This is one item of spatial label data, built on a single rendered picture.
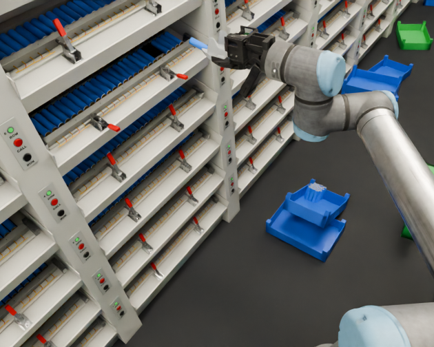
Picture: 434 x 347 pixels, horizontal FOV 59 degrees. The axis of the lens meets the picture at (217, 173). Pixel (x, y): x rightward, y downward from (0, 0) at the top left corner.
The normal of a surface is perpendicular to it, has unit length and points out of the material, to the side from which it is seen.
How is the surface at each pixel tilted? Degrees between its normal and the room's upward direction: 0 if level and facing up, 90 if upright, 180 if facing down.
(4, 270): 18
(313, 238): 0
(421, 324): 12
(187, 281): 0
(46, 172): 90
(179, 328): 0
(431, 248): 63
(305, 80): 86
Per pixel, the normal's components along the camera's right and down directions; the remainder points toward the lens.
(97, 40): 0.16, -0.54
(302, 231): -0.09, -0.69
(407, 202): -0.93, -0.25
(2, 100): 0.80, 0.38
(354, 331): -1.00, 0.02
